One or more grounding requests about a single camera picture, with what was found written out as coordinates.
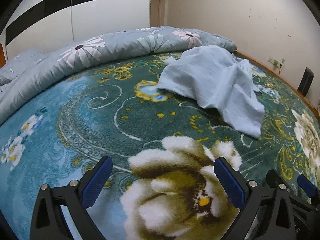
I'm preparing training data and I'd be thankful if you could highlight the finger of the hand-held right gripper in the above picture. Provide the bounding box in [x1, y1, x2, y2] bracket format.
[297, 174, 320, 207]
[265, 169, 292, 193]

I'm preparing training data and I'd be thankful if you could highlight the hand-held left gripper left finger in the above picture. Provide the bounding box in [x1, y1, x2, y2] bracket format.
[30, 156, 113, 240]

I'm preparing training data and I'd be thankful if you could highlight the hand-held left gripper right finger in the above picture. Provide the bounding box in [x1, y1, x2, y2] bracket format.
[214, 157, 297, 240]

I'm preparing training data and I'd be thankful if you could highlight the light blue t-shirt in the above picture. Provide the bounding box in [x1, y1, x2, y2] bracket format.
[157, 45, 265, 139]

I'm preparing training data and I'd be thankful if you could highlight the teal floral plush blanket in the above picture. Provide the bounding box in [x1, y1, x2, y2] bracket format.
[0, 51, 320, 240]

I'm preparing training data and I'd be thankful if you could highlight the black chair back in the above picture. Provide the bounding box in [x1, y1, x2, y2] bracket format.
[297, 67, 315, 97]

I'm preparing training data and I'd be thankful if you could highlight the grey-blue floral quilt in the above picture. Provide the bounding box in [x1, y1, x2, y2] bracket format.
[0, 26, 237, 127]

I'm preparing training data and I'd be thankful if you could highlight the wooden headboard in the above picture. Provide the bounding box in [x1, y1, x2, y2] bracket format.
[0, 43, 7, 68]

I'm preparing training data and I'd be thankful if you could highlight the white wardrobe with black stripe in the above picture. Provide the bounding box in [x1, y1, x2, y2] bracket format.
[0, 0, 153, 68]

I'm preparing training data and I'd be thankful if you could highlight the wooden bed frame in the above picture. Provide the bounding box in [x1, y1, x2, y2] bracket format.
[234, 50, 320, 118]

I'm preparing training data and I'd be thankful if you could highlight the wall socket with green plug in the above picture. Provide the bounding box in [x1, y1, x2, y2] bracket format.
[268, 57, 285, 69]

